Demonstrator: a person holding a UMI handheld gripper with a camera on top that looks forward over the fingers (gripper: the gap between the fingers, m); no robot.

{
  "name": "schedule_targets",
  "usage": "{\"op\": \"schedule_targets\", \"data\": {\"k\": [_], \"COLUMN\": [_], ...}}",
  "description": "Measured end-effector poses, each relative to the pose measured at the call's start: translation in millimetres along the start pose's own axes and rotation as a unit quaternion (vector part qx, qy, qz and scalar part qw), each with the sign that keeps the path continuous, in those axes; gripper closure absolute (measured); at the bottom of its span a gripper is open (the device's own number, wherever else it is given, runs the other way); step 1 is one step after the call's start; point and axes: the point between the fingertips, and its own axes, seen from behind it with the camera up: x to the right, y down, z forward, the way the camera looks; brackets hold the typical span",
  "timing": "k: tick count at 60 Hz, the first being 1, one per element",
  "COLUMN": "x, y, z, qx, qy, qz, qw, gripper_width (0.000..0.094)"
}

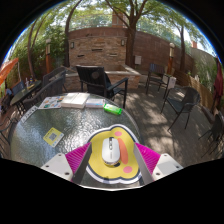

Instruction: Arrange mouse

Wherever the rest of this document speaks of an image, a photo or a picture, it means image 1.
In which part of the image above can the blue slatted chair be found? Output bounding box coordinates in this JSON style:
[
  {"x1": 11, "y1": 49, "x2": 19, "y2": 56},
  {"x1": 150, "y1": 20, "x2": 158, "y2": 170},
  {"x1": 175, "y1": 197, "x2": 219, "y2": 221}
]
[{"x1": 11, "y1": 80, "x2": 26, "y2": 96}]

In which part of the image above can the yellow square code card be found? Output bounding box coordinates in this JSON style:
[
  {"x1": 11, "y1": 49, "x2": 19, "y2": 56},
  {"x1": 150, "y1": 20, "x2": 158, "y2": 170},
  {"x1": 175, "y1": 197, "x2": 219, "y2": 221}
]
[{"x1": 42, "y1": 126, "x2": 65, "y2": 148}]

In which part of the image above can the white computer mouse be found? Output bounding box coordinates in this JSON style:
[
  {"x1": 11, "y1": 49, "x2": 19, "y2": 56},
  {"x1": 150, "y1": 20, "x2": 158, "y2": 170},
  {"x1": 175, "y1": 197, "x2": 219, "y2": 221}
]
[{"x1": 100, "y1": 136, "x2": 121, "y2": 166}]

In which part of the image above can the grey wall box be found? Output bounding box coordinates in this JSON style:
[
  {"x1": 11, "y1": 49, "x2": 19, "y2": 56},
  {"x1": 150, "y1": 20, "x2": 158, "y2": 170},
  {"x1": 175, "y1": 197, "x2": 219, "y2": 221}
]
[{"x1": 134, "y1": 54, "x2": 143, "y2": 66}]

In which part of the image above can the orange parasol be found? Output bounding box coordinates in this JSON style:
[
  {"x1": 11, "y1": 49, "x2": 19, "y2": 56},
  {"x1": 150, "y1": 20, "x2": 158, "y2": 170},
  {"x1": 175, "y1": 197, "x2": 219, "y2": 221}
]
[{"x1": 0, "y1": 57, "x2": 20, "y2": 86}]

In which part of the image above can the wooden lamp post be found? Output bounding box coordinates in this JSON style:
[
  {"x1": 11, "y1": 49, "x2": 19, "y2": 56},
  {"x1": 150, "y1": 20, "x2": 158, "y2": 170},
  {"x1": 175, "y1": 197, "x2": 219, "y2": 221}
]
[
  {"x1": 45, "y1": 38, "x2": 52, "y2": 74},
  {"x1": 168, "y1": 42, "x2": 176, "y2": 75}
]

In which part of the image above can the black slatted wooden chair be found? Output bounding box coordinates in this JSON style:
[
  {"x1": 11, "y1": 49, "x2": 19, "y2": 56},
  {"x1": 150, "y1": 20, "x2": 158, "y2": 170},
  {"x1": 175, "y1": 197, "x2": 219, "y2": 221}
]
[{"x1": 75, "y1": 64, "x2": 129, "y2": 109}]

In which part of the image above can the yellow duck-shaped mouse pad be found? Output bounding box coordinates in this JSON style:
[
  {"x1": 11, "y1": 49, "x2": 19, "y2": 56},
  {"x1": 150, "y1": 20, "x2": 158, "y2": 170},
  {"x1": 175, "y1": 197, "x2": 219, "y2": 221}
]
[{"x1": 85, "y1": 124, "x2": 143, "y2": 185}]

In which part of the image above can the closed red parasol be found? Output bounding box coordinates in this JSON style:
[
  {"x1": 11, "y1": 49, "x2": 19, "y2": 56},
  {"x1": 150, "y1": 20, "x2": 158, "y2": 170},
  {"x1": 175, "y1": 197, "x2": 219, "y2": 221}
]
[{"x1": 213, "y1": 56, "x2": 224, "y2": 109}]

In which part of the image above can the dark slatted garden chair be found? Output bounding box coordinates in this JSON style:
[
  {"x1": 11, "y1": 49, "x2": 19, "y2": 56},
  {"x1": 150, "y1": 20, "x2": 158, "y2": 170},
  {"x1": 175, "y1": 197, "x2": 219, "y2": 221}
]
[{"x1": 145, "y1": 63, "x2": 177, "y2": 99}]

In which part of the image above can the colourful printed picture sheet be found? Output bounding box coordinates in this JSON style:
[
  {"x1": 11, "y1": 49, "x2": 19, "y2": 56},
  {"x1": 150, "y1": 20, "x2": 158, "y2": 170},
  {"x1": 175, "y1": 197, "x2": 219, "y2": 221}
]
[{"x1": 37, "y1": 95, "x2": 66, "y2": 110}]

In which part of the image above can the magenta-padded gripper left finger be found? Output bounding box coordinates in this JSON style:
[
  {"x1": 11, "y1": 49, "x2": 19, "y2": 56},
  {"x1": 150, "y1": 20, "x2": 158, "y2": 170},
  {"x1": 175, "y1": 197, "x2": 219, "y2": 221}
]
[{"x1": 39, "y1": 142, "x2": 93, "y2": 186}]

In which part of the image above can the dark round garden table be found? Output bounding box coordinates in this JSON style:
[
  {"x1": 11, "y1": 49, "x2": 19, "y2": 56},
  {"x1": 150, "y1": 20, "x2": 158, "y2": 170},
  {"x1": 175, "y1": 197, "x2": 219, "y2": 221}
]
[{"x1": 9, "y1": 79, "x2": 43, "y2": 108}]

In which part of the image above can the dark metal mesh chair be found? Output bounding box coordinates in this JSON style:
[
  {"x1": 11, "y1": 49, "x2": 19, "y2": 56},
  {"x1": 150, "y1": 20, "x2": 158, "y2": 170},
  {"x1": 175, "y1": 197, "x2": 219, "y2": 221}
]
[
  {"x1": 198, "y1": 111, "x2": 224, "y2": 156},
  {"x1": 0, "y1": 114, "x2": 18, "y2": 158},
  {"x1": 160, "y1": 86, "x2": 202, "y2": 132}
]

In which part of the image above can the wooden picket fence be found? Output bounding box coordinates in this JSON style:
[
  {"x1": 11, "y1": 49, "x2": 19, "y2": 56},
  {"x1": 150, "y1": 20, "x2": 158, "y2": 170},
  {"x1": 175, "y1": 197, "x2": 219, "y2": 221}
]
[{"x1": 173, "y1": 68, "x2": 214, "y2": 111}]

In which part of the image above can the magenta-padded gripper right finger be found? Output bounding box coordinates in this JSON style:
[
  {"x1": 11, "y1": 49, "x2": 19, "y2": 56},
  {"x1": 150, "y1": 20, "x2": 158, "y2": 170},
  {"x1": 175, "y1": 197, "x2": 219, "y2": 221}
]
[{"x1": 132, "y1": 142, "x2": 184, "y2": 187}]

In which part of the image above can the tree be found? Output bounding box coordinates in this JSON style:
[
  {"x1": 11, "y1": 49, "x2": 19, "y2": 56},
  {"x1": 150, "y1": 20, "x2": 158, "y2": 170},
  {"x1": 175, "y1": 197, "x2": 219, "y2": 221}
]
[
  {"x1": 104, "y1": 0, "x2": 158, "y2": 69},
  {"x1": 64, "y1": 0, "x2": 84, "y2": 68},
  {"x1": 26, "y1": 14, "x2": 48, "y2": 79},
  {"x1": 178, "y1": 21, "x2": 188, "y2": 72}
]

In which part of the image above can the green plastic packet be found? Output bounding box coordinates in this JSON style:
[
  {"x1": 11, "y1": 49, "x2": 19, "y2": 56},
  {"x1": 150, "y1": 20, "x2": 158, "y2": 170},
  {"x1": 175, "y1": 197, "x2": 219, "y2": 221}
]
[{"x1": 102, "y1": 102, "x2": 123, "y2": 116}]

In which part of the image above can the dark wicker armchair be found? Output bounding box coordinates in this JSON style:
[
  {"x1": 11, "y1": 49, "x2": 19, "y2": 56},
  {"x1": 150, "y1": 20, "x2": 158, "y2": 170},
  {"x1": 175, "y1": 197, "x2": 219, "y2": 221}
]
[
  {"x1": 41, "y1": 65, "x2": 67, "y2": 88},
  {"x1": 21, "y1": 76, "x2": 66, "y2": 113}
]

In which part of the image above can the small flat white box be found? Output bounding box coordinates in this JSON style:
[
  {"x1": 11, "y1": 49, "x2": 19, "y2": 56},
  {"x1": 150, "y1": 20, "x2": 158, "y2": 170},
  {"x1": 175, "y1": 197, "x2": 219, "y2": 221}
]
[{"x1": 85, "y1": 98, "x2": 106, "y2": 109}]

